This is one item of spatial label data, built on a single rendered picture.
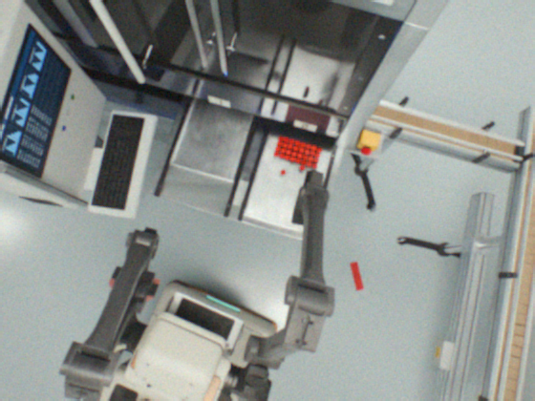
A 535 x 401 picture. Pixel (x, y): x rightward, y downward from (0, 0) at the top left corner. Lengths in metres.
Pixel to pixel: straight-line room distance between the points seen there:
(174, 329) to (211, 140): 0.81
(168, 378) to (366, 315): 1.60
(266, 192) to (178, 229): 1.01
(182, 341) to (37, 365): 1.71
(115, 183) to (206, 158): 0.39
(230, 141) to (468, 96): 1.81
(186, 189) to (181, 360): 0.75
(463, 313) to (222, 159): 1.29
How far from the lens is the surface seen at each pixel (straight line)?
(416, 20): 1.00
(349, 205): 2.70
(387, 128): 1.85
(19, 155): 1.51
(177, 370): 1.27
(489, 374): 1.92
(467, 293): 2.28
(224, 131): 1.83
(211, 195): 1.77
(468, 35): 3.36
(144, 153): 1.94
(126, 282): 1.19
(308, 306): 1.02
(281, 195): 1.76
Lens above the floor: 2.62
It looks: 75 degrees down
